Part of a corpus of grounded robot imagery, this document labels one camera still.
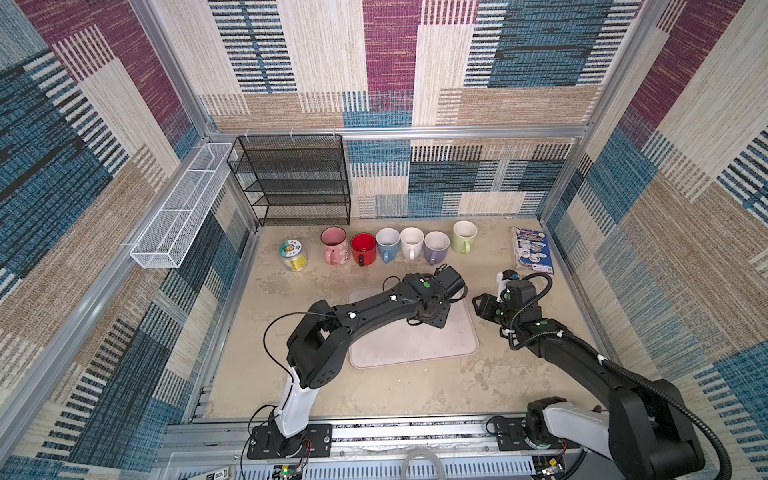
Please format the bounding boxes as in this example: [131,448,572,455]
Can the purple mug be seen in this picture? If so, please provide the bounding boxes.
[424,231,451,265]

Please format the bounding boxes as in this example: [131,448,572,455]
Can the white mug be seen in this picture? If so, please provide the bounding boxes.
[400,227,425,261]

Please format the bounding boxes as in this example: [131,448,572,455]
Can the light green mug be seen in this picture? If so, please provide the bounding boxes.
[451,220,478,255]

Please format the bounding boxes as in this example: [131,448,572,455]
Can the blue mug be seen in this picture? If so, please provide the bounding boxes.
[375,227,400,264]

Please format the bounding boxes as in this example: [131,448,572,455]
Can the red mug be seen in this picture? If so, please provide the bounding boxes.
[350,233,377,267]

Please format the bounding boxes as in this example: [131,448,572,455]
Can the pink ghost pattern mug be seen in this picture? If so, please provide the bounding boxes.
[320,226,349,266]

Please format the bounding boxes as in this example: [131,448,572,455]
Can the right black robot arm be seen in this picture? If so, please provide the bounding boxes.
[472,270,731,479]

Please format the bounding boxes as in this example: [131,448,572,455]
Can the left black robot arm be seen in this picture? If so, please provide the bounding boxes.
[270,264,467,443]

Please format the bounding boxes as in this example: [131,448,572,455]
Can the white plastic tray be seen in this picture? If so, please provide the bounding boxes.
[348,299,479,370]

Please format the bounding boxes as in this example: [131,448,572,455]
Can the yellow green labelled can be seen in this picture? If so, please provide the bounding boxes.
[279,239,308,272]

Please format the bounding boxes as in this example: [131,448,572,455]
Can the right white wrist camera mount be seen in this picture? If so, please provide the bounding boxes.
[497,269,519,302]

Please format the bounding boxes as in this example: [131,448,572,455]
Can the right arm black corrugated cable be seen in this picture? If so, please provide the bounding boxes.
[501,272,733,480]

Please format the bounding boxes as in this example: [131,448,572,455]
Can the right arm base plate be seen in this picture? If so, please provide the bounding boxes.
[485,415,581,453]

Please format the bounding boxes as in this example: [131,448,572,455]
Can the black wire shelf rack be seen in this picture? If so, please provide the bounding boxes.
[228,135,352,227]

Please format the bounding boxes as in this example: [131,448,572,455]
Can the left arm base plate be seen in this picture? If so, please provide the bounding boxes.
[245,423,333,460]

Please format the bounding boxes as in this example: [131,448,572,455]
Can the white mesh wall basket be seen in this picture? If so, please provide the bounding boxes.
[130,143,233,269]

